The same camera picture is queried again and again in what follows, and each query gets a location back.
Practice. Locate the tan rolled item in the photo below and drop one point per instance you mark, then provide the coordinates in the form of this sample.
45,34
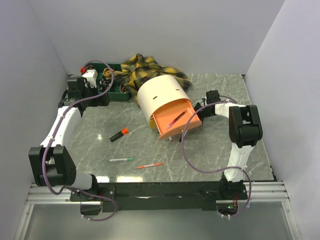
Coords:
107,72

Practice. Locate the yellow plaid cloth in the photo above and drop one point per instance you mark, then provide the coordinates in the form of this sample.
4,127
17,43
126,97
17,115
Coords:
139,69

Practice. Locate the round cream drawer organizer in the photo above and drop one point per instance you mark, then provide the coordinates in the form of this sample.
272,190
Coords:
162,99

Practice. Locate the aluminium rail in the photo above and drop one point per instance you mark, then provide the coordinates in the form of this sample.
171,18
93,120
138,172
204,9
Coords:
260,192

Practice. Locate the brown patterned rolled tie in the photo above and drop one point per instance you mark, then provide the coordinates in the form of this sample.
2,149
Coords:
90,67

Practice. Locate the green compartment tray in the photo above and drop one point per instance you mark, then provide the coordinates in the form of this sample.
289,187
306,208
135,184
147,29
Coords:
113,93

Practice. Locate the green capped white pen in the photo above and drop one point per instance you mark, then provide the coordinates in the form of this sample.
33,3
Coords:
129,159

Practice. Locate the red translucent pen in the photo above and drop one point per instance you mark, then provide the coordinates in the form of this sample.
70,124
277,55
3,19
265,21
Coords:
175,120

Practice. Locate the orange pencil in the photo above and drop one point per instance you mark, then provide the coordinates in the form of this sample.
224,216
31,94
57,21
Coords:
149,165

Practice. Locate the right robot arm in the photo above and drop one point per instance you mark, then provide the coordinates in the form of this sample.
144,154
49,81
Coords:
244,129

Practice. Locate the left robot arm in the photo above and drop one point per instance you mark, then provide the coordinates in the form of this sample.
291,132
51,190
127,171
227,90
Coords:
51,162

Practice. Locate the black floral rolled tie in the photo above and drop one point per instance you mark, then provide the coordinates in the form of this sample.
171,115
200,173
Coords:
105,82

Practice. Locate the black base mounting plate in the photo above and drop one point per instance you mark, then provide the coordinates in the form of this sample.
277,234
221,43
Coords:
129,196

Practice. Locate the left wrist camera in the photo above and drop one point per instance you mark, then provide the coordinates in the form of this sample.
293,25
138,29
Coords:
90,77

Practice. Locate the black orange highlighter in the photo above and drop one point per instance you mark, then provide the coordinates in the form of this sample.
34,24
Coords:
119,134

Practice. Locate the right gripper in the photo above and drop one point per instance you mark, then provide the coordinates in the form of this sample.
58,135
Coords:
197,106

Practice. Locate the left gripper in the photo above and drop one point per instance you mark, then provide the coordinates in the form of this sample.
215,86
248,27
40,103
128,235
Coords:
101,100

